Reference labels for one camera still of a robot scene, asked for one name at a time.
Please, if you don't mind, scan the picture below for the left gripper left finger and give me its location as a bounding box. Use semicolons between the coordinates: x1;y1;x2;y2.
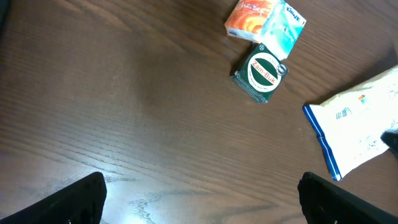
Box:
1;172;107;224

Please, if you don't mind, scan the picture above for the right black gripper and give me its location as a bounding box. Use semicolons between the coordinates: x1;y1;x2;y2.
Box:
381;132;398;157

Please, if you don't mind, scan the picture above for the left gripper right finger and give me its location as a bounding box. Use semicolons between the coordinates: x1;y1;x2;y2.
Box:
297;172;397;224

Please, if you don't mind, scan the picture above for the yellow snack bag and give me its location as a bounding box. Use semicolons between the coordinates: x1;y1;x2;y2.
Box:
303;67;397;181

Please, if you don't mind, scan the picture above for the round tape roll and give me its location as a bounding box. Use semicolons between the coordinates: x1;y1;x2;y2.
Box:
230;44;289;104

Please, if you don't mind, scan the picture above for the teal small carton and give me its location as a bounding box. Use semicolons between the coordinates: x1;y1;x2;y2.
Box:
259;1;307;60

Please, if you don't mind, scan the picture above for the orange small carton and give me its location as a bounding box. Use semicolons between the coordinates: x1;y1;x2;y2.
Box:
224;0;278;43

